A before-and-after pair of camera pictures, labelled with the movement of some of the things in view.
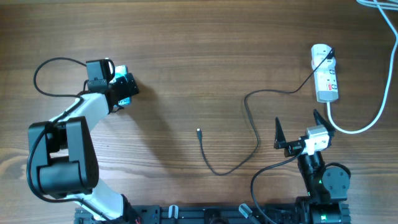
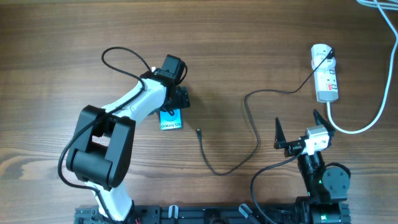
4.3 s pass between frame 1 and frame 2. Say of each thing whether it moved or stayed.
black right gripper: stayed
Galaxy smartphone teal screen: moved
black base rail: stayed
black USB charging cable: stayed
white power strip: stayed
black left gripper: moved
